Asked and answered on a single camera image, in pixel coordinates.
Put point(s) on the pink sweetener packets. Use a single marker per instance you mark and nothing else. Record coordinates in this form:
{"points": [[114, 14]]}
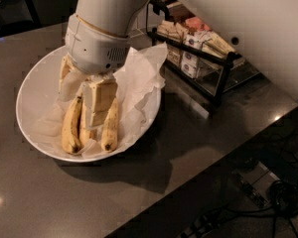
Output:
{"points": [[197, 24]]}

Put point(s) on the black wire condiment rack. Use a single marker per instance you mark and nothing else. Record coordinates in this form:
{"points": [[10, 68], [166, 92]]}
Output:
{"points": [[226, 69]]}

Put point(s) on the black appliance with blue light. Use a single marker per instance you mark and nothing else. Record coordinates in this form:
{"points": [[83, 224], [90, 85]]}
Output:
{"points": [[17, 16]]}

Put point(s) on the yellow banana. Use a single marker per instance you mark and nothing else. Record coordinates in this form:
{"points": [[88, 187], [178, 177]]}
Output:
{"points": [[110, 129], [85, 131], [70, 139]]}

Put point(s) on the white paper liner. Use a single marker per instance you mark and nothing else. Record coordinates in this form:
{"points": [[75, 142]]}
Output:
{"points": [[139, 80]]}

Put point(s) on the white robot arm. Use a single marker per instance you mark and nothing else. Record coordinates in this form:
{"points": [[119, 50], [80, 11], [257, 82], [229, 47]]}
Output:
{"points": [[265, 32]]}

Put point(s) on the white creamer cups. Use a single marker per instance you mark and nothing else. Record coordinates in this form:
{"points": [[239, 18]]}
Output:
{"points": [[191, 64]]}

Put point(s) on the black power strip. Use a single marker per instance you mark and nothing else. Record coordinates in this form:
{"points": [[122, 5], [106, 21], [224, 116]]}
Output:
{"points": [[202, 226]]}

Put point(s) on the white bowl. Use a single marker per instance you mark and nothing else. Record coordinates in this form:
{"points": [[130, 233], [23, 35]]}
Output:
{"points": [[36, 93]]}

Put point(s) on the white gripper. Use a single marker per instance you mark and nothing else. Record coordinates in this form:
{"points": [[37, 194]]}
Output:
{"points": [[95, 49]]}

